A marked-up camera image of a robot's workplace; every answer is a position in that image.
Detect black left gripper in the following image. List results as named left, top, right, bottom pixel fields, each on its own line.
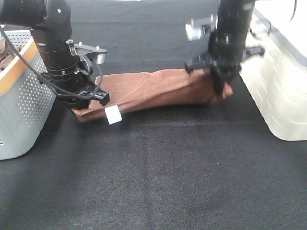
left=40, top=55, right=110, bottom=110

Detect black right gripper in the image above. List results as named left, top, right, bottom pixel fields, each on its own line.
left=184, top=35, right=265, bottom=96

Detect brown towel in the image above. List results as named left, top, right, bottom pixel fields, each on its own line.
left=72, top=69, right=233, bottom=122

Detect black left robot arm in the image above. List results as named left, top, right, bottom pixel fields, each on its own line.
left=0, top=0, right=110, bottom=110

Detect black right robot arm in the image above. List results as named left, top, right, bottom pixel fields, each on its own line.
left=185, top=0, right=265, bottom=95

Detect grey perforated laundry basket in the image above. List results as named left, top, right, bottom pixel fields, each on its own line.
left=0, top=30, right=57, bottom=161

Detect white storage bin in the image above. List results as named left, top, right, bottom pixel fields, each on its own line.
left=241, top=0, right=307, bottom=141

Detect brown towels in basket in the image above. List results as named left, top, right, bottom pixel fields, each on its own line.
left=0, top=39, right=16, bottom=72

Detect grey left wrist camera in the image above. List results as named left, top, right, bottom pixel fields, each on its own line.
left=74, top=42, right=107, bottom=65

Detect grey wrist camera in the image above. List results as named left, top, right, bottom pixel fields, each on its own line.
left=74, top=42, right=107, bottom=65
left=185, top=14, right=218, bottom=41

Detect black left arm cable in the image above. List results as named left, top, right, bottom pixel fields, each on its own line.
left=0, top=23, right=104, bottom=100

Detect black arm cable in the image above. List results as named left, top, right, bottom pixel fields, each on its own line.
left=0, top=23, right=104, bottom=100
left=289, top=0, right=299, bottom=23

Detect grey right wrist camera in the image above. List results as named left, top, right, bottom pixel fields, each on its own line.
left=185, top=14, right=218, bottom=41

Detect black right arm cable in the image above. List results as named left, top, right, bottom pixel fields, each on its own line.
left=289, top=0, right=299, bottom=23

